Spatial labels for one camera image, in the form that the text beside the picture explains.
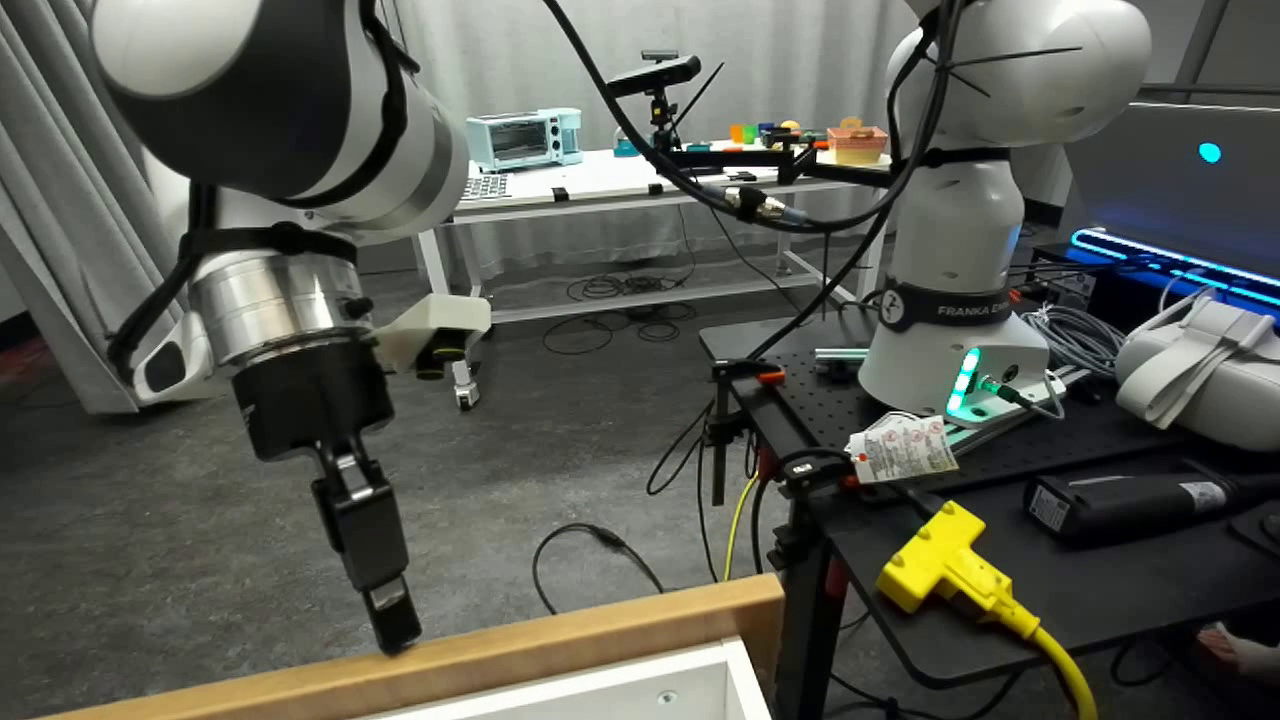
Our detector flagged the white drawer with wooden front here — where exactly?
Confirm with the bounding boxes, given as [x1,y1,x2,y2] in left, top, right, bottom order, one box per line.
[51,572,790,720]

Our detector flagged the white grey VR headset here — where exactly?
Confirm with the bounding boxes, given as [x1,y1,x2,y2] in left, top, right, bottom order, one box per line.
[1111,292,1280,455]

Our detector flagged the white metal frame table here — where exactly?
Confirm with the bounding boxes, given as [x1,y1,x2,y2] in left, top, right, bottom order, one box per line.
[407,139,898,413]

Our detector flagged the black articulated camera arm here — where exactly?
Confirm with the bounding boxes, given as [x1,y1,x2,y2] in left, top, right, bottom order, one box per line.
[649,94,824,183]

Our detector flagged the small coloured toy blocks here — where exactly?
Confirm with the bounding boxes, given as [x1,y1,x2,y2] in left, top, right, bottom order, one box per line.
[724,118,807,147]

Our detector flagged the black clamp with orange tips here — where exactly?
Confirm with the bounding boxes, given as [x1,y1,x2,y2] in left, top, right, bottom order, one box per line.
[708,353,794,447]

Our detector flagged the teal toy oven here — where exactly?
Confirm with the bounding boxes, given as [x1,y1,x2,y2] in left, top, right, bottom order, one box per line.
[466,104,590,177]

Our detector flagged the crumpled white red packet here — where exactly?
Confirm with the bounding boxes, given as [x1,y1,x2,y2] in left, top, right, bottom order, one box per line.
[846,409,966,490]

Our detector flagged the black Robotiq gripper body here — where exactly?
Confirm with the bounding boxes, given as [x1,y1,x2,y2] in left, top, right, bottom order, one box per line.
[231,334,400,465]

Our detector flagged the grey curtain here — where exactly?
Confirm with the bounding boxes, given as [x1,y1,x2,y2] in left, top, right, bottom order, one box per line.
[0,0,203,421]

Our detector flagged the dark computer with blue lights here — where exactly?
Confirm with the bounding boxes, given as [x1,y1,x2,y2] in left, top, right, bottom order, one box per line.
[1060,90,1280,326]

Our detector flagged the bundle of grey cables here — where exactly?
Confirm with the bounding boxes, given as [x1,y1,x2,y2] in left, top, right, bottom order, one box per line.
[1020,301,1141,388]

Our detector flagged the black power brick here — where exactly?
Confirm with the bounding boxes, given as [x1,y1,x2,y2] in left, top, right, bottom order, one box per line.
[1025,455,1242,548]

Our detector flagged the thin yellow cable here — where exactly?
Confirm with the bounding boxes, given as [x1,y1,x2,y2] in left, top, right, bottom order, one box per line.
[718,472,765,586]

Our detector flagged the orange toy basket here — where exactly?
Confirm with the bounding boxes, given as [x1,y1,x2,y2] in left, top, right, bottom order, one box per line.
[824,113,892,170]

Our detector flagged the pinkish rounded object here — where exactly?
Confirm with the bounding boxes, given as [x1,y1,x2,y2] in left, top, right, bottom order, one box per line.
[1188,619,1280,689]

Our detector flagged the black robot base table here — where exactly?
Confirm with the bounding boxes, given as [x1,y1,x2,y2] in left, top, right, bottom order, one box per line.
[695,310,1280,720]

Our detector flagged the white keyboard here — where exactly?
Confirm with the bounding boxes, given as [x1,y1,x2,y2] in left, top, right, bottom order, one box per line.
[457,174,515,212]

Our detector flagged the black stereo camera on clamp arm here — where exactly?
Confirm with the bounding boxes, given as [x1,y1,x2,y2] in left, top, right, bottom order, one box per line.
[603,52,704,104]

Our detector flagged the black floor cable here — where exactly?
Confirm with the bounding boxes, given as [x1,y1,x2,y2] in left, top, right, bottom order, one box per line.
[527,521,668,619]

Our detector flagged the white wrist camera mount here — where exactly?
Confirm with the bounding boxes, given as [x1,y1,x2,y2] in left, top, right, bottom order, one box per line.
[368,287,499,388]

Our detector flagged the yellow power plug with cord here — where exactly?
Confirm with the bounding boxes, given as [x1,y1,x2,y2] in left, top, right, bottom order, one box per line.
[871,497,1102,720]

